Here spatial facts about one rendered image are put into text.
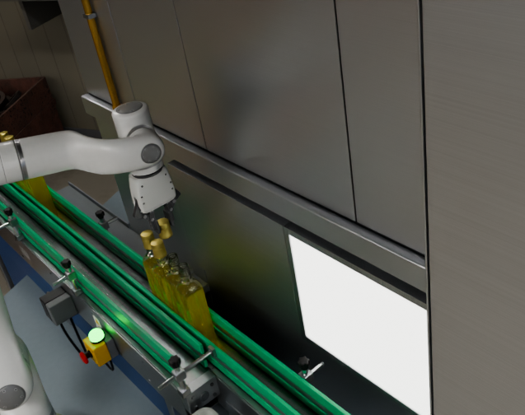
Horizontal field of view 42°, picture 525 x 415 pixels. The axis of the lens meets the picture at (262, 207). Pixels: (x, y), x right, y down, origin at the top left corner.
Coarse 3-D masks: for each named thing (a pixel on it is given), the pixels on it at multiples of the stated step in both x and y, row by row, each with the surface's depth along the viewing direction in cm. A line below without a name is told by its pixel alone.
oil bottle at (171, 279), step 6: (168, 276) 180; (174, 276) 179; (168, 282) 181; (174, 282) 179; (168, 288) 183; (174, 288) 180; (174, 294) 182; (174, 300) 184; (174, 306) 187; (180, 312) 184
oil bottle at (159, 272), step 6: (156, 264) 184; (156, 270) 184; (162, 270) 182; (168, 270) 183; (156, 276) 185; (162, 276) 182; (156, 282) 188; (162, 282) 183; (162, 288) 185; (162, 294) 188; (168, 294) 186; (162, 300) 190; (168, 300) 187; (168, 306) 189
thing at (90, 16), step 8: (88, 0) 178; (88, 8) 179; (88, 16) 179; (88, 24) 181; (96, 32) 183; (96, 40) 184; (96, 48) 185; (104, 56) 186; (104, 64) 187; (104, 72) 189; (112, 80) 191; (112, 88) 191; (112, 96) 193; (112, 104) 194; (120, 104) 195
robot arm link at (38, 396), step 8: (16, 336) 176; (24, 344) 176; (24, 352) 172; (32, 360) 180; (32, 368) 179; (40, 384) 178; (32, 392) 176; (40, 392) 177; (32, 400) 175; (40, 400) 176; (48, 400) 178; (16, 408) 173; (24, 408) 173; (32, 408) 173; (40, 408) 174; (48, 408) 177
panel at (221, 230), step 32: (192, 192) 178; (224, 192) 165; (192, 224) 188; (224, 224) 172; (256, 224) 159; (288, 224) 150; (192, 256) 199; (224, 256) 182; (256, 256) 167; (288, 256) 154; (352, 256) 137; (256, 288) 175; (288, 288) 161; (416, 288) 126; (288, 320) 169
